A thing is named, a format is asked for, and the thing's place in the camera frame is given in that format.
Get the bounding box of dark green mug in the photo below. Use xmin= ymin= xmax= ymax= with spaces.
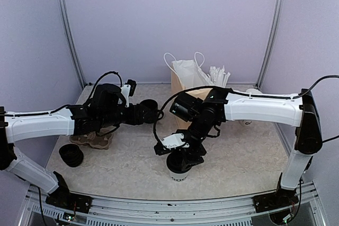
xmin=140 ymin=99 xmax=164 ymax=124

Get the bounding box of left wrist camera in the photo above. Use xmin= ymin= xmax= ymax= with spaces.
xmin=120 ymin=79 xmax=137 ymax=107

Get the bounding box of stack of white cups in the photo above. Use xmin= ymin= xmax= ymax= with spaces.
xmin=239 ymin=88 xmax=262 ymax=126

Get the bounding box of aluminium frame post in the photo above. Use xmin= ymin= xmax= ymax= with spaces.
xmin=256 ymin=0 xmax=284 ymax=89
xmin=58 ymin=0 xmax=86 ymax=89

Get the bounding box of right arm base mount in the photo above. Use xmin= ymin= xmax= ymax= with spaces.
xmin=253 ymin=188 xmax=299 ymax=213

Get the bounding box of white paper cup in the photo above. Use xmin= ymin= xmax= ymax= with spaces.
xmin=169 ymin=170 xmax=190 ymax=182

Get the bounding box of black cup with straws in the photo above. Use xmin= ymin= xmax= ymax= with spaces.
xmin=208 ymin=66 xmax=231 ymax=88

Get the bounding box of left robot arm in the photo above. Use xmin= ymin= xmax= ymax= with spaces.
xmin=1 ymin=84 xmax=159 ymax=207

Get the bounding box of right aluminium frame post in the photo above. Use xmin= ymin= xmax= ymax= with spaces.
xmin=256 ymin=0 xmax=284 ymax=89

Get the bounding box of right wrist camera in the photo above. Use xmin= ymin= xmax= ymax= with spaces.
xmin=154 ymin=133 xmax=190 ymax=156

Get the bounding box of brown paper bag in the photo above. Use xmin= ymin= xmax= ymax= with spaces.
xmin=163 ymin=52 xmax=215 ymax=130

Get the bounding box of black cup lid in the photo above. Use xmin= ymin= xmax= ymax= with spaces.
xmin=166 ymin=151 xmax=187 ymax=174

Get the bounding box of left aluminium frame post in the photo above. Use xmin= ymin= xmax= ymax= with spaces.
xmin=58 ymin=0 xmax=86 ymax=89

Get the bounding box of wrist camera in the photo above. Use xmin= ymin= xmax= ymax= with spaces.
xmin=120 ymin=79 xmax=137 ymax=107
xmin=154 ymin=133 xmax=190 ymax=156

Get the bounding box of stack of black lids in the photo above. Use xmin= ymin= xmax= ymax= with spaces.
xmin=59 ymin=143 xmax=84 ymax=168

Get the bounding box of front aluminium rail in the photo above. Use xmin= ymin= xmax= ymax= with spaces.
xmin=15 ymin=182 xmax=329 ymax=225

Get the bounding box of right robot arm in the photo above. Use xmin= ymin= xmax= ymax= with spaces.
xmin=160 ymin=87 xmax=323 ymax=207

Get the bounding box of cardboard cup carrier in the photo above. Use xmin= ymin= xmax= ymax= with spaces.
xmin=69 ymin=132 xmax=113 ymax=150

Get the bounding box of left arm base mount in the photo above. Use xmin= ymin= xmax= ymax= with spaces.
xmin=46 ymin=188 xmax=93 ymax=214

